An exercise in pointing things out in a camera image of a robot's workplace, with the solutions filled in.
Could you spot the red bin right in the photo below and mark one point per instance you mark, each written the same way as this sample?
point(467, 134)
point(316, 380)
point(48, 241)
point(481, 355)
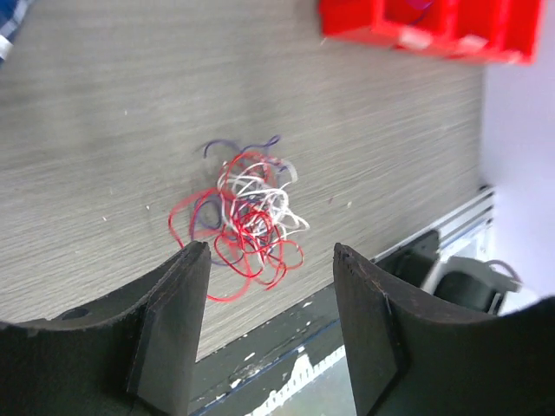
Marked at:
point(504, 32)

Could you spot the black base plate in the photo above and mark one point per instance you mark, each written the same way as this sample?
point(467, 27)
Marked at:
point(259, 371)

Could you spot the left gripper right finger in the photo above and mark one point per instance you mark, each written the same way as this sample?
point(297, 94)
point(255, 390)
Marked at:
point(411, 353)

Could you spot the blue Doritos chip bag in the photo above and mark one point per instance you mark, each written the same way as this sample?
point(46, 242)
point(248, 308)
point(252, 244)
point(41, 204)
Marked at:
point(12, 14)

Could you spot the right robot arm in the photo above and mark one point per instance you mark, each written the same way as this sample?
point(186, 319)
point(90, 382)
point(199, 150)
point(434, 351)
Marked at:
point(459, 270)

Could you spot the red bin middle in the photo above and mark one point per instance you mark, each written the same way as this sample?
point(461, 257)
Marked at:
point(422, 27)

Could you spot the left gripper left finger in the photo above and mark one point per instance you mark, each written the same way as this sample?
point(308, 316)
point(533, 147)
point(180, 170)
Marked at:
point(130, 352)

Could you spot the red bin left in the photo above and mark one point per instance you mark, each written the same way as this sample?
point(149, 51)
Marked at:
point(353, 20)

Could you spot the red bin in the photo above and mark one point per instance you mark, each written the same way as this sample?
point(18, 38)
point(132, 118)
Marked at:
point(504, 32)
point(353, 20)
point(422, 27)

